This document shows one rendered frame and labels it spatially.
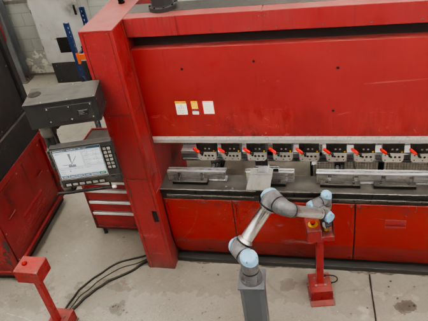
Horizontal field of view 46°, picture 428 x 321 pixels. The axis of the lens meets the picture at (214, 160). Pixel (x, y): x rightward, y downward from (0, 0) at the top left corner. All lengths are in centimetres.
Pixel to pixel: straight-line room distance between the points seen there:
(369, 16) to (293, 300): 232
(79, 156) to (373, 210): 224
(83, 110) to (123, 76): 36
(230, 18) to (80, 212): 307
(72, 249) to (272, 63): 286
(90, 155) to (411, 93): 225
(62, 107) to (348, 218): 231
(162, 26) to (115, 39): 33
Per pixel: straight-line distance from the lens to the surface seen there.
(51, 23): 828
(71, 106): 351
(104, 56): 355
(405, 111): 368
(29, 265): 408
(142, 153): 388
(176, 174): 421
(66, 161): 374
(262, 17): 335
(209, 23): 343
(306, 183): 404
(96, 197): 491
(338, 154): 385
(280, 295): 439
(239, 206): 413
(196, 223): 437
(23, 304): 499
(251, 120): 374
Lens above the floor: 342
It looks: 35 degrees down
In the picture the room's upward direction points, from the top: 9 degrees counter-clockwise
